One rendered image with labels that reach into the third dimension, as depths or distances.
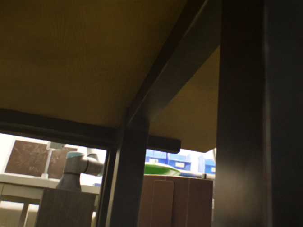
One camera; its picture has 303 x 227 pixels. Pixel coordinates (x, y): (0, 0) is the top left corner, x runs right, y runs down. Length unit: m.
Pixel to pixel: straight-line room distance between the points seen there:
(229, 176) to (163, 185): 0.99
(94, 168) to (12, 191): 0.48
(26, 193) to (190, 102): 1.49
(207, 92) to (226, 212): 0.39
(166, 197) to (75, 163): 0.69
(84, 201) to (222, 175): 1.46
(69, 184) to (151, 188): 0.60
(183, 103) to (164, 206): 0.61
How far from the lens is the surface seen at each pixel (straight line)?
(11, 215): 2.90
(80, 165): 1.72
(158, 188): 1.15
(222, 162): 0.17
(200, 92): 0.54
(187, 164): 2.75
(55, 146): 1.97
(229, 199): 0.16
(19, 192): 1.97
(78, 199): 1.61
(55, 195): 1.60
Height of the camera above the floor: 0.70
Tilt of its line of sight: 21 degrees up
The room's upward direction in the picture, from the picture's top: 7 degrees clockwise
